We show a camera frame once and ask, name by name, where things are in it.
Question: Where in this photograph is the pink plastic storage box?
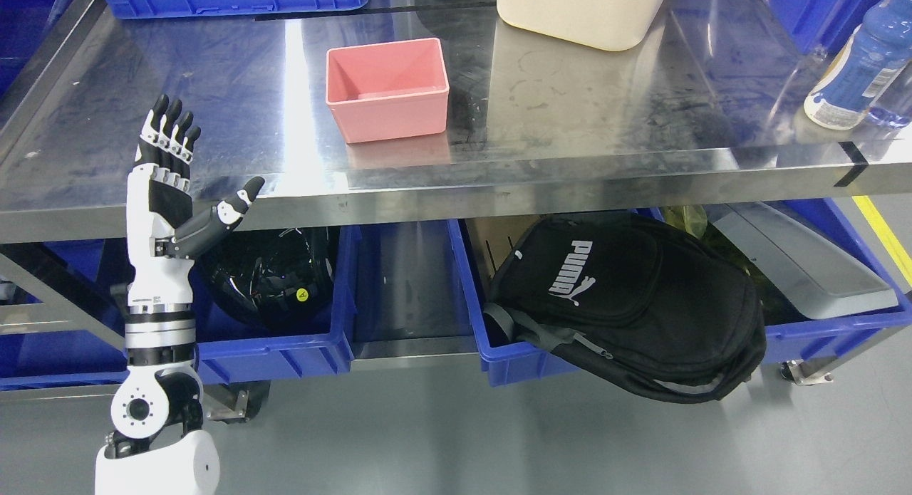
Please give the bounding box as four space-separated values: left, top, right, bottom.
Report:
325 37 450 145

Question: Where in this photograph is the blue bin with helmet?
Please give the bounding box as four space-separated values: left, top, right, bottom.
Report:
191 226 362 384

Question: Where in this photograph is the blue bin far left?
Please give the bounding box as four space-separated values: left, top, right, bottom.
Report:
2 239 133 390

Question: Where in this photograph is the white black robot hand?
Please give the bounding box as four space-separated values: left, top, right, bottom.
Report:
126 95 265 314

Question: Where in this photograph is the stainless steel table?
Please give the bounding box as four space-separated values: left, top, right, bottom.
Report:
2 0 910 366

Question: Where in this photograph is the black helmet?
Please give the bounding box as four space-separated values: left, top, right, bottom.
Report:
196 226 340 333

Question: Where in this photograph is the blue bin with backpack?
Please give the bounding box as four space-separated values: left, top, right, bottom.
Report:
447 199 910 387

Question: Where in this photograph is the blue crate top right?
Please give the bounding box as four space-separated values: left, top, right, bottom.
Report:
765 0 882 54

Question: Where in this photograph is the grey plastic lid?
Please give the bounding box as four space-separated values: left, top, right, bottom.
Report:
706 202 898 320

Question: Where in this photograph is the cream plastic bucket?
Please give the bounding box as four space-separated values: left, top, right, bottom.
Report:
497 0 665 51

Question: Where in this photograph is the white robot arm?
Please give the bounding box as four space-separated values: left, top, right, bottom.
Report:
93 303 221 494

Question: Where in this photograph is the blue drink bottle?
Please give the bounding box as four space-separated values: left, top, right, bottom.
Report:
802 0 911 130

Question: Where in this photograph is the black Puma backpack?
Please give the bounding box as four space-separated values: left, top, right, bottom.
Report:
482 212 767 404

